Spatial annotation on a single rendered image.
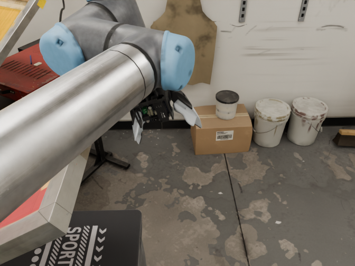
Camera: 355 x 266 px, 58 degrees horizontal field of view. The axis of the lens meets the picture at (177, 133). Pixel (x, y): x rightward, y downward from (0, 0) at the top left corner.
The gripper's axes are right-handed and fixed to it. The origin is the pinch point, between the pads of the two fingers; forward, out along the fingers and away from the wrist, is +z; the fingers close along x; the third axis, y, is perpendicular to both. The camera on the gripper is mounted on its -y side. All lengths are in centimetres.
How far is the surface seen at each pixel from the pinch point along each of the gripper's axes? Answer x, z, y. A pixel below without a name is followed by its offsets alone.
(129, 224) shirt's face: -31, 47, -15
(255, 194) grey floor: 20, 162, -111
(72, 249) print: -49, 42, -5
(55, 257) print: -54, 40, -3
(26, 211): -27.3, -5.0, 18.9
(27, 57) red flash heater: -94, 11, -129
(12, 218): -30.7, -4.1, 19.1
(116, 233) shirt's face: -35, 46, -11
